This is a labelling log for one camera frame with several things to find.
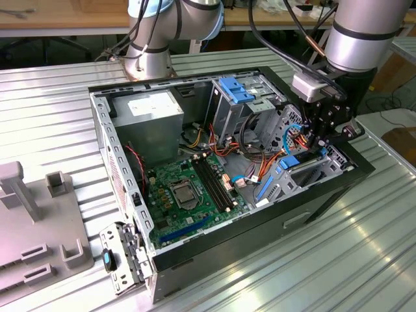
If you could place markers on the grey metal disk bay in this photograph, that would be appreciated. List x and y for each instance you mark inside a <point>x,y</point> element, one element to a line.
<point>286,183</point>

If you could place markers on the square brown base plate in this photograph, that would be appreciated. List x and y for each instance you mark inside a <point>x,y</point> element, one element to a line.
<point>121,64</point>

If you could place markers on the blue plastic drive latch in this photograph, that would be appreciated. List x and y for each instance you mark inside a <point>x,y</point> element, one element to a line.
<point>234,89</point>

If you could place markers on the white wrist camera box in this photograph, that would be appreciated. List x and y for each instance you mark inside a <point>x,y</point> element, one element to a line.
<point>307,86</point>

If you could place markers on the grey optical drive cage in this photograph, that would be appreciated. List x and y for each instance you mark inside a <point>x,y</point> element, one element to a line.
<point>226,113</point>

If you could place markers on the green motherboard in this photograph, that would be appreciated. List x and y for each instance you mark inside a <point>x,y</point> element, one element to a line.
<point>192,217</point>

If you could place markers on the long wooden desk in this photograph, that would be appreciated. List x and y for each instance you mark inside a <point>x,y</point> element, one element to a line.
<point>65,18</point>

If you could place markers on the grey parts rack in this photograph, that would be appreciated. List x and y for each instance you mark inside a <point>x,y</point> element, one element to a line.
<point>48,227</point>

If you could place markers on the grey metal slot bracket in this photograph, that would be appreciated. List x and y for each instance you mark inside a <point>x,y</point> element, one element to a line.
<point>111,234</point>

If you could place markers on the brown cardboard box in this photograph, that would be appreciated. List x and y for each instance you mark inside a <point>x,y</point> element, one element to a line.
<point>403,139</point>
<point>399,71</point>

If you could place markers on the CPU socket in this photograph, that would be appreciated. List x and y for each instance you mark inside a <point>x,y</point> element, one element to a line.
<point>183,196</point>

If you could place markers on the black RAM slot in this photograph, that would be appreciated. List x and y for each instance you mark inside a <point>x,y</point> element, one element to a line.
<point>216,182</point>
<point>221,182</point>
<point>212,182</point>
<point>207,182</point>

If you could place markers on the black blue latch tab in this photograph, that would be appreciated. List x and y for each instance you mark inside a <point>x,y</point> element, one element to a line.
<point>108,259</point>

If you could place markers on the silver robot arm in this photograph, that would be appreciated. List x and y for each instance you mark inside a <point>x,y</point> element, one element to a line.
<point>357,42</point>

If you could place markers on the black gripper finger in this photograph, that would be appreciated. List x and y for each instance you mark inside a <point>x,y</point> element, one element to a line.
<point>347,133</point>
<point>313,123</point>

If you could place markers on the black open PC case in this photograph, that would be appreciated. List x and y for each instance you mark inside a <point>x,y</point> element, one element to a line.
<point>245,247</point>

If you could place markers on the blue expansion slot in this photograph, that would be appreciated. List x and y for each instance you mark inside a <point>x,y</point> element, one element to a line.
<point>186,230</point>

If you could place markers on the small white box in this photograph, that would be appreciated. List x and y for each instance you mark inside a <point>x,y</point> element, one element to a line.
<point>304,13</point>

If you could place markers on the grey metal frame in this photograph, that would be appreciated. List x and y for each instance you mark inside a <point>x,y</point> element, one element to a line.
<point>404,44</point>

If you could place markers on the grey power supply unit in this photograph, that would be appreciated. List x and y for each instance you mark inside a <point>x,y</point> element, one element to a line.
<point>148,136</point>

